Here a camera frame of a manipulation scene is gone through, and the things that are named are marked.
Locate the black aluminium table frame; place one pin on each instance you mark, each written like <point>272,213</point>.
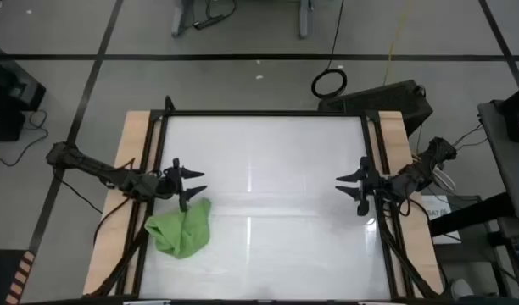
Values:
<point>259,113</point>

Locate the black power strip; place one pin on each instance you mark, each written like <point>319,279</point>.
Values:
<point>208,22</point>

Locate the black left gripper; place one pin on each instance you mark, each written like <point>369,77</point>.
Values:
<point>174,186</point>

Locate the black equipment stack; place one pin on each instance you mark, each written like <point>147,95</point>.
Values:
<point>9,93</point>

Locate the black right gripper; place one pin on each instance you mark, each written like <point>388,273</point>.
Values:
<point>376,187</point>

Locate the white paper sign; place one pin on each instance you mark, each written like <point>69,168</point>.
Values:
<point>439,214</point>

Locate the green microfibre towel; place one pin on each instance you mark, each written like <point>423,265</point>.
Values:
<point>181,233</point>

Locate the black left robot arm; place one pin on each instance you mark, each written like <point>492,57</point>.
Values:
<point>98,167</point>

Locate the black equipment case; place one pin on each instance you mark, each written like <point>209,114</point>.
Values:
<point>382,103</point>

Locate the grey desk leg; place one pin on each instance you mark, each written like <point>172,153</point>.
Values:
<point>181,19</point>
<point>305,19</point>

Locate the orange striped black board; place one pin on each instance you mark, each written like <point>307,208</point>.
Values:
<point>20,277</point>

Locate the black monitor with screen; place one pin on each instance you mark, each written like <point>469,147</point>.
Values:
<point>518,112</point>

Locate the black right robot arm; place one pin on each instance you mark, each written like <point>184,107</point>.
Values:
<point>416,175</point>

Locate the black metal beam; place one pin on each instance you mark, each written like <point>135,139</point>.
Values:
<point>471,214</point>

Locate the person's shoe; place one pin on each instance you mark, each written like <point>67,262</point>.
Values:
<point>461,290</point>

